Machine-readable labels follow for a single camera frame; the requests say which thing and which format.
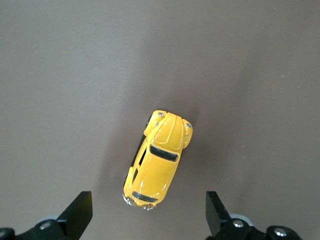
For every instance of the yellow beetle toy car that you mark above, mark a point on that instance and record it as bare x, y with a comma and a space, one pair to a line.
157, 170

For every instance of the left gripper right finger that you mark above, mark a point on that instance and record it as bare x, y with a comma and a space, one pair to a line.
216, 217

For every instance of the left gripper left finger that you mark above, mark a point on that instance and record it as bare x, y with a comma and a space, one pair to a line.
77, 215

